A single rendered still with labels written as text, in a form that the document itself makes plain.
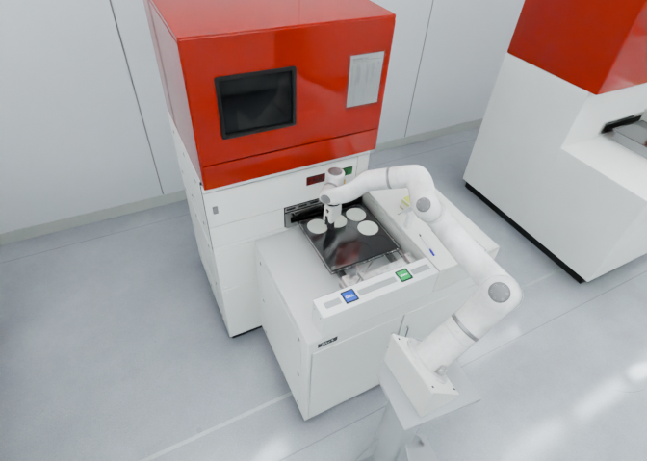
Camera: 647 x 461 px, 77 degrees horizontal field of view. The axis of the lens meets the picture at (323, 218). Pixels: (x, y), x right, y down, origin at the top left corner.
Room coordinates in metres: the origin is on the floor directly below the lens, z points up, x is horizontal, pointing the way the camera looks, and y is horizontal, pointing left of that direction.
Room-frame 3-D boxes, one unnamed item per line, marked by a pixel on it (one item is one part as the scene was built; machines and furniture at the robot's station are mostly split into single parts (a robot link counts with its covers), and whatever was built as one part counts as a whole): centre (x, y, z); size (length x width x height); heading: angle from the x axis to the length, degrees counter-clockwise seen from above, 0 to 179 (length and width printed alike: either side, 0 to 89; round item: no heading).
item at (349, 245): (1.41, -0.12, 0.90); 0.34 x 0.34 x 0.01; 29
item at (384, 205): (1.51, -0.51, 0.89); 0.62 x 0.35 x 0.14; 29
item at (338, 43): (1.78, 0.31, 1.52); 0.81 x 0.75 x 0.59; 119
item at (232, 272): (1.81, 0.32, 0.41); 0.82 x 0.71 x 0.82; 119
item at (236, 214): (1.51, 0.16, 1.02); 0.82 x 0.03 x 0.40; 119
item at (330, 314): (1.06, -0.24, 0.89); 0.55 x 0.09 x 0.14; 119
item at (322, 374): (1.36, -0.24, 0.41); 0.97 x 0.64 x 0.82; 119
